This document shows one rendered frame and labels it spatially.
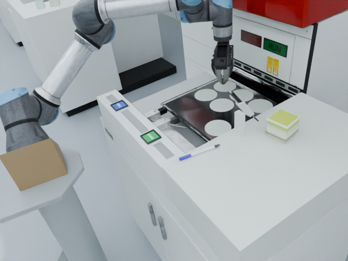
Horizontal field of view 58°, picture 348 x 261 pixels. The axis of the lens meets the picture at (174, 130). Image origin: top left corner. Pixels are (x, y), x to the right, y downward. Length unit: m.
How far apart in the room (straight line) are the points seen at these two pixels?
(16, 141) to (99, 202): 1.16
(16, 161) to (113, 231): 1.02
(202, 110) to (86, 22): 0.55
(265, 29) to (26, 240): 1.83
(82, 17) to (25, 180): 0.62
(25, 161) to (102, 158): 1.40
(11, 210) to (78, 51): 0.63
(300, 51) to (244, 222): 0.67
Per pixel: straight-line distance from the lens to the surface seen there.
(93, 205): 2.24
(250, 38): 1.38
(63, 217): 1.39
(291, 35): 1.24
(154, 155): 1.01
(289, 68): 1.28
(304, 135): 1.07
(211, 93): 1.38
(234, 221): 0.82
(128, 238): 2.01
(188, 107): 1.31
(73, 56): 1.31
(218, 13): 1.22
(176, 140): 1.17
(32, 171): 1.23
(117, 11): 1.16
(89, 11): 1.18
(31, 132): 1.20
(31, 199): 1.24
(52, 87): 1.33
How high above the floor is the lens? 1.63
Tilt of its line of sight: 38 degrees down
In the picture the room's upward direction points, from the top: 8 degrees counter-clockwise
